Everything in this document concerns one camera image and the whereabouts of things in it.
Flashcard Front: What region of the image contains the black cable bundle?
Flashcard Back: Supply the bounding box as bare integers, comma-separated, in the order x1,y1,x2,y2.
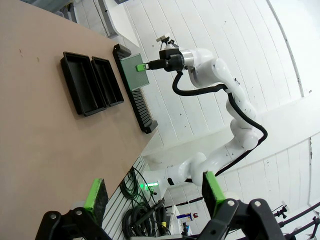
119,167,173,239

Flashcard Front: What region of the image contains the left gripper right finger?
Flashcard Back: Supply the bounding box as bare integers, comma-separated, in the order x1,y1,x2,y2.
199,171,286,240

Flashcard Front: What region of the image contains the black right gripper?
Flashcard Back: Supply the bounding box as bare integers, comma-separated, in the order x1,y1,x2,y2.
136,48,185,73

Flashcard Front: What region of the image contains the green perforated circuit board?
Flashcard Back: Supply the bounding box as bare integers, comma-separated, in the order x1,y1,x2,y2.
119,53,150,92

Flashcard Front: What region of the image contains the black ESD tray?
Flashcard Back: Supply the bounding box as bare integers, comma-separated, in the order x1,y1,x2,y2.
91,56,125,108
59,51,108,117

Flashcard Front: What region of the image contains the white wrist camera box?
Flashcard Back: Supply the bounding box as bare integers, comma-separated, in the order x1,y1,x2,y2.
156,32,171,44

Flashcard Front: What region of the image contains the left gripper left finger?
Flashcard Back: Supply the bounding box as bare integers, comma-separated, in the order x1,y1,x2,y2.
34,177,109,240

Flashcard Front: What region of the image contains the white side table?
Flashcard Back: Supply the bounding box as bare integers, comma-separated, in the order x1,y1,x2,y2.
97,0,141,47

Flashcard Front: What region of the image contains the black slotted board rack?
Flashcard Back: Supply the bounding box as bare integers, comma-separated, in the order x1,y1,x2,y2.
112,44,158,135

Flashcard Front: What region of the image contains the black right arm cable sleeve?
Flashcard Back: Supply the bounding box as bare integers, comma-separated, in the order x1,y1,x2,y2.
172,71,269,176

